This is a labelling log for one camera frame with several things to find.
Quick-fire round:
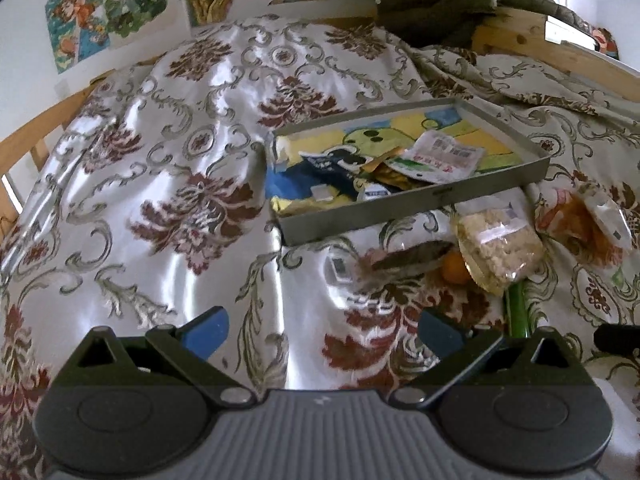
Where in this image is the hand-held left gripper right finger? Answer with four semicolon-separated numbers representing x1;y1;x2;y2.
387;307;587;408

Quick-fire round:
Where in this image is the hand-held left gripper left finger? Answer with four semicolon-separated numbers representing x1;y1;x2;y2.
52;306;258;408

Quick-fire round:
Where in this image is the small orange fruit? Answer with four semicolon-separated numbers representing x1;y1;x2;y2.
440;251;473;286

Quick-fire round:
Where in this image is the dark brown snack packet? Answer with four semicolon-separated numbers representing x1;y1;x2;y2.
367;240;456;281

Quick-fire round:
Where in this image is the clear rice cracker packet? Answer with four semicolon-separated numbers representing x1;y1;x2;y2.
450;200;546;296

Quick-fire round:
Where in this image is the clear nut bar packet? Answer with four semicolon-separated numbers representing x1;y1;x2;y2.
575;180;633;251

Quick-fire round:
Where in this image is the orange red snack packet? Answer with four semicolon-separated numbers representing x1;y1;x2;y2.
537;190;623;261

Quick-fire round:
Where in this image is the grey tray with cartoon drawing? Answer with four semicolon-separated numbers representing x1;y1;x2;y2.
267;97;551;247

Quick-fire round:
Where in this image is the gold wrapper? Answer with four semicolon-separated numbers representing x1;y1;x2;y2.
367;147;426;188

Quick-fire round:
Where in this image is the white green pouch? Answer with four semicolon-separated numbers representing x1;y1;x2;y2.
387;130;486;183

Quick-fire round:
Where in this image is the dark blue snack packet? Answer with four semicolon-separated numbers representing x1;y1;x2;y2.
300;152;398;203

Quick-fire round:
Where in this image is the floral printed blanket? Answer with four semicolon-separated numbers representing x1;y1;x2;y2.
0;12;640;480

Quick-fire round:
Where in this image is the brown printed bag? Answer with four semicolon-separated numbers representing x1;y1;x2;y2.
592;25;621;61

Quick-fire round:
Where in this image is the white box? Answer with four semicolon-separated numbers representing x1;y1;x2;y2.
545;15;601;53

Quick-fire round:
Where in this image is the wooden bed frame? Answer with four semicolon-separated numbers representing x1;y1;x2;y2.
0;7;640;231

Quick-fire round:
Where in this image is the anime figures wall poster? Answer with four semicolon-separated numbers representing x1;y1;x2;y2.
45;0;176;75

